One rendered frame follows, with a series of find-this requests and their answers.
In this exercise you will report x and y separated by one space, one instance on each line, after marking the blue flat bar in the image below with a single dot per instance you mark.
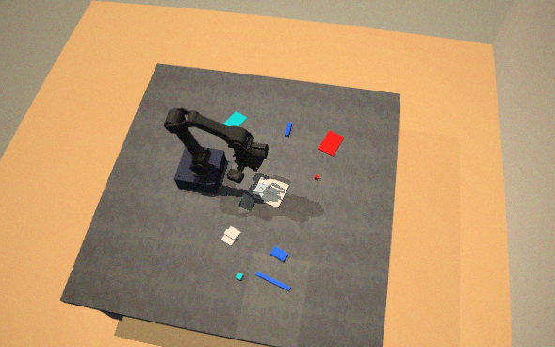
274 281

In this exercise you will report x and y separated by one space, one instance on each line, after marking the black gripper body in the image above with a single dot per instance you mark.
237 175

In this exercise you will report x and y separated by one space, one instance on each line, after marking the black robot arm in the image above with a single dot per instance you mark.
234 136

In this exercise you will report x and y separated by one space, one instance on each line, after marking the red flat rectangular plate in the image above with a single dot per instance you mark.
331 143

